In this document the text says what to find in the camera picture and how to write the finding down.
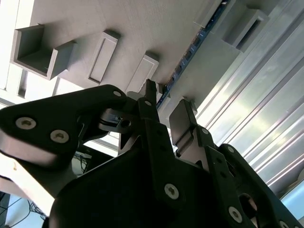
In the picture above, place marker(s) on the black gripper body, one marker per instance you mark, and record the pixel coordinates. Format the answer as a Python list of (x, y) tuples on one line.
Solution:
[(114, 190)]

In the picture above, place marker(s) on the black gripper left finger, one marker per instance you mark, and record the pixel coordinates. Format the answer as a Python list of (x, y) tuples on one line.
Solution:
[(47, 123)]

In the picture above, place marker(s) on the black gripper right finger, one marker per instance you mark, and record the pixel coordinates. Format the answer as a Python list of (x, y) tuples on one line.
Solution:
[(183, 123)]

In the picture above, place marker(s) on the blue RAM stick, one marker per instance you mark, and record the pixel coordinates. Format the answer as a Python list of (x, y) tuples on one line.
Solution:
[(180, 65)]

